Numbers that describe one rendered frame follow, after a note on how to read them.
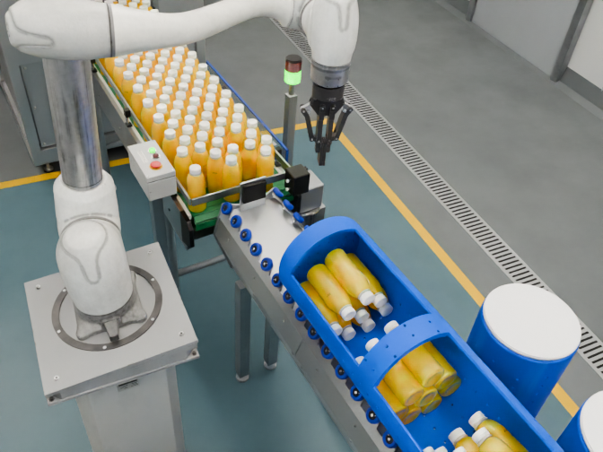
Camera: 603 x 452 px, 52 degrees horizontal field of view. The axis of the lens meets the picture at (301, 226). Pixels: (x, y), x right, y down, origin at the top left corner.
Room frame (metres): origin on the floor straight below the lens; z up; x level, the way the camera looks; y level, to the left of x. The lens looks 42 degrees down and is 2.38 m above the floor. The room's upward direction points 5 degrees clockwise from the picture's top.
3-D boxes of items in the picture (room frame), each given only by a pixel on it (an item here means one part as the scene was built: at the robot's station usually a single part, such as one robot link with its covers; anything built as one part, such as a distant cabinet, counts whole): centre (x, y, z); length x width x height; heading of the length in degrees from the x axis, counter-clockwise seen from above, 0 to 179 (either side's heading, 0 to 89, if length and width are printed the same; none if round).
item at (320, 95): (1.29, -0.03, 1.62); 0.08 x 0.07 x 0.09; 102
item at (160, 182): (1.67, 0.53, 1.05); 0.20 x 0.10 x 0.10; 34
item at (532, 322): (1.17, -0.69, 1.03); 0.28 x 0.28 x 0.01
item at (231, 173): (1.74, 0.27, 0.98); 0.07 x 0.07 x 0.17
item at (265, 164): (1.82, 0.16, 0.98); 0.07 x 0.07 x 0.17
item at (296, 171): (1.81, 0.04, 0.95); 0.10 x 0.07 x 0.10; 124
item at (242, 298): (1.57, 0.20, 0.31); 0.06 x 0.06 x 0.63; 34
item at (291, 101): (2.18, 0.09, 0.55); 0.04 x 0.04 x 1.10; 34
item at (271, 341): (1.64, 0.08, 0.31); 0.06 x 0.06 x 0.63; 34
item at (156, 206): (1.67, 0.53, 0.50); 0.04 x 0.04 x 1.00; 34
